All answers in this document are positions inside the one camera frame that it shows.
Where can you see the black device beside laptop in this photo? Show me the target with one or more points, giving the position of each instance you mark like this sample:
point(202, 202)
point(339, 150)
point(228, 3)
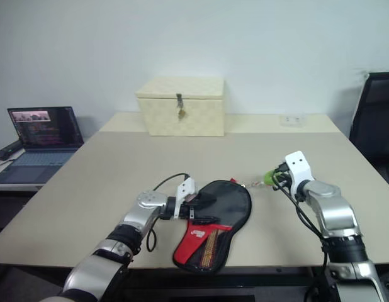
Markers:
point(5, 150)

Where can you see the black office chair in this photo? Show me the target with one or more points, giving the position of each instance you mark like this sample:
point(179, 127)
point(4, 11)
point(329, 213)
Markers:
point(374, 126)

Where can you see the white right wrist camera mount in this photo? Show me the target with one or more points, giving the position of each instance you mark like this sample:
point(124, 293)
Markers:
point(300, 168)

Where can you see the open laptop computer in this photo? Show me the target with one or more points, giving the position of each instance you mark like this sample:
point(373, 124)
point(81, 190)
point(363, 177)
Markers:
point(46, 138)

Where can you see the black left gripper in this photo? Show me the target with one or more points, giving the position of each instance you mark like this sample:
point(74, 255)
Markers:
point(191, 209)

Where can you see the black red mesh paddle case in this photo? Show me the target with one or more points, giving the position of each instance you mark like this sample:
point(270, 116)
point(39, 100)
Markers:
point(226, 204)

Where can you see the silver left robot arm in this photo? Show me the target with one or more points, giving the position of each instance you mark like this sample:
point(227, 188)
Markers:
point(141, 217)

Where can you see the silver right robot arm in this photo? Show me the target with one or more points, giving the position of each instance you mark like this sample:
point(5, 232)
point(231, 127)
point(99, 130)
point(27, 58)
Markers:
point(336, 210)

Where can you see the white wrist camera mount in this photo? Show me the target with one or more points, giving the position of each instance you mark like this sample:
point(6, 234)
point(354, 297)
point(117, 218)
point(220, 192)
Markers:
point(185, 188)
point(300, 168)

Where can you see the brass padlock on latch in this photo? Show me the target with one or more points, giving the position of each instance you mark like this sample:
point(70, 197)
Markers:
point(181, 111)

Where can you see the cream woven storage box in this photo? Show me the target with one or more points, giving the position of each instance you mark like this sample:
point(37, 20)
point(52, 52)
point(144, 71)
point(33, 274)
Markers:
point(185, 119)

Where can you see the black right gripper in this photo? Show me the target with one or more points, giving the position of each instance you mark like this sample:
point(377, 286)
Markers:
point(285, 176)

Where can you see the black table frame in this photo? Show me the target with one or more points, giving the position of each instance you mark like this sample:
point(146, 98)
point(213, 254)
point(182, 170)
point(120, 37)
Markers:
point(213, 280)

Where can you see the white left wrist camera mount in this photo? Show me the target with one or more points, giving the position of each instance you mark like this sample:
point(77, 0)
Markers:
point(185, 188)

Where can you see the white table power socket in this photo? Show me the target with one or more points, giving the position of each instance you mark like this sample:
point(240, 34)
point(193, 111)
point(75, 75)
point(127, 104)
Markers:
point(292, 120)

